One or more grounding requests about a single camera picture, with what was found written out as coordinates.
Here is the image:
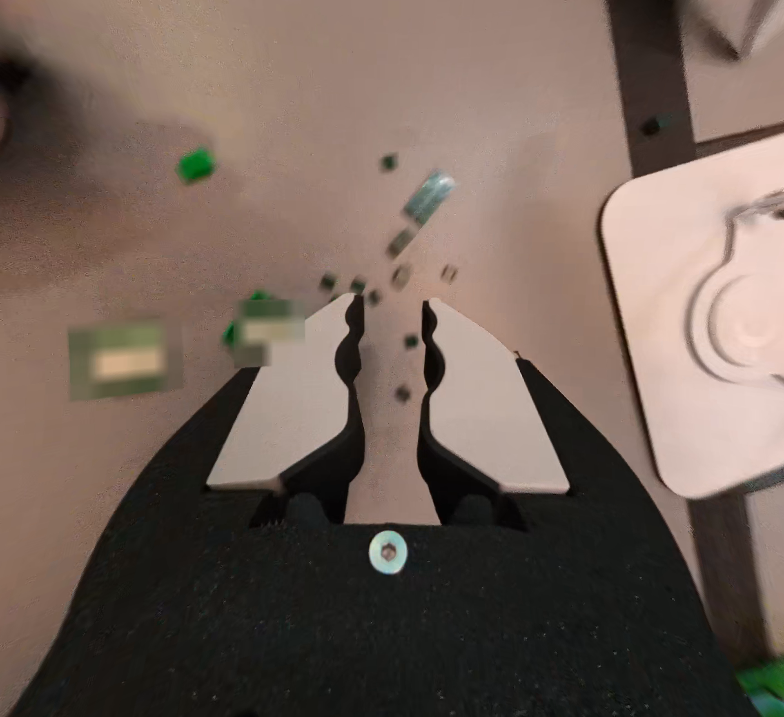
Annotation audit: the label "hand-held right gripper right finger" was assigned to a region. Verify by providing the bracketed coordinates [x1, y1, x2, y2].
[418, 297, 572, 496]

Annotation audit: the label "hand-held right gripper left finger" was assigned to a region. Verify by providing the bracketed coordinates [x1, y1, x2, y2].
[207, 293, 367, 490]

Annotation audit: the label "green building set box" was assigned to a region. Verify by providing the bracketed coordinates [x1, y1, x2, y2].
[735, 662, 784, 717]

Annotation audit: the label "scattered small green bricks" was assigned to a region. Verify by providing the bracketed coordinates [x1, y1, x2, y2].
[176, 0, 510, 406]

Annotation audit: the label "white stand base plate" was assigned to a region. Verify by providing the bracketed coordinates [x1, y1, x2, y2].
[600, 132, 784, 497]

